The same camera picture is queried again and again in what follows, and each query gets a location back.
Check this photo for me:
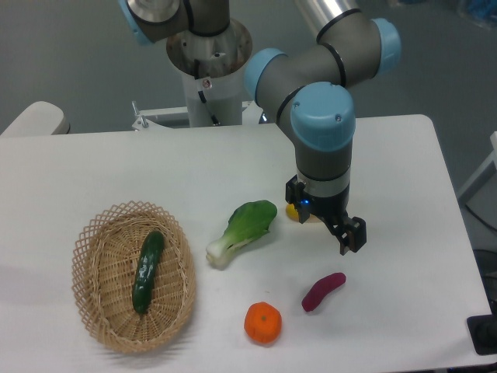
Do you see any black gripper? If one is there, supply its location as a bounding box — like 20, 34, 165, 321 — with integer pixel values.
285, 176, 367, 256

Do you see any green cucumber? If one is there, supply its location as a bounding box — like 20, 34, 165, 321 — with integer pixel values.
132, 231, 165, 315

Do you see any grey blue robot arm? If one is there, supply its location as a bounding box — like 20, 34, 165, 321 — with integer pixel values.
120, 1, 401, 253

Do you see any woven wicker basket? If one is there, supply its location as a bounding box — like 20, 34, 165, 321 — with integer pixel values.
72, 201, 196, 354

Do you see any yellow mango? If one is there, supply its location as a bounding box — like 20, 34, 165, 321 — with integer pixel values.
285, 204, 321, 223

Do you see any green bok choy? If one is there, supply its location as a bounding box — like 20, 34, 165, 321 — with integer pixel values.
206, 200, 277, 269

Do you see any purple sweet potato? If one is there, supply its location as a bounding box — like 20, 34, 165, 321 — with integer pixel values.
301, 272, 346, 312

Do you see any orange tangerine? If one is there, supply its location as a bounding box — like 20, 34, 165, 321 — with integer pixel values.
244, 302, 283, 344

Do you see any black device at table edge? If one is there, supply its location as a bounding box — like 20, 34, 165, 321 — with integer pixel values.
467, 315, 496, 356

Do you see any clear bag with blue items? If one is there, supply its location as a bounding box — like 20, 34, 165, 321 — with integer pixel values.
457, 0, 496, 29

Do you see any white chair armrest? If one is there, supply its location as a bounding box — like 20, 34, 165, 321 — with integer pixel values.
1, 101, 71, 138

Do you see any white furniture frame right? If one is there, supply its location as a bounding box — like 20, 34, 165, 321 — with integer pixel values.
456, 132, 496, 206

